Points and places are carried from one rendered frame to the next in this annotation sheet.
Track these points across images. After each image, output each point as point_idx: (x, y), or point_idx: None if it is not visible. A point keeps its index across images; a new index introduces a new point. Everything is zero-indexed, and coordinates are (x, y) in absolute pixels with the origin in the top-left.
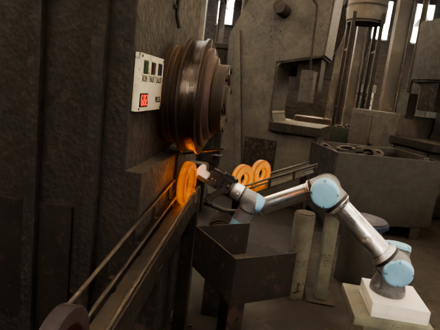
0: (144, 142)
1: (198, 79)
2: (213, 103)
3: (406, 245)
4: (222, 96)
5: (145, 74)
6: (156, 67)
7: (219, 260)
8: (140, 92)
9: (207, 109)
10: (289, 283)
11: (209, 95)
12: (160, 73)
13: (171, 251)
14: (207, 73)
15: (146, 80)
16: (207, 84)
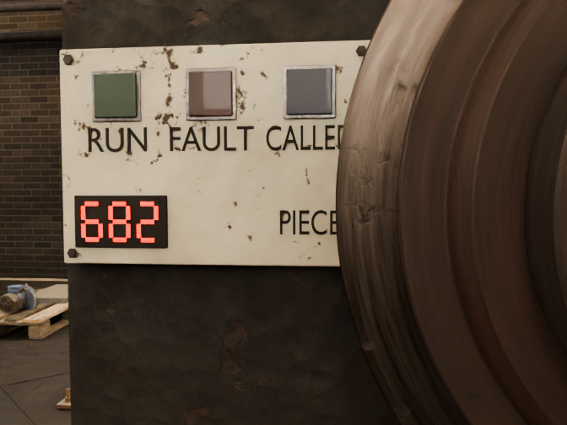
0: (261, 397)
1: (364, 87)
2: (533, 236)
3: None
4: (562, 175)
5: (122, 123)
6: (262, 83)
7: None
8: (80, 193)
9: (492, 284)
10: None
11: (517, 182)
12: (299, 104)
13: None
14: (505, 23)
15: (141, 144)
16: (478, 104)
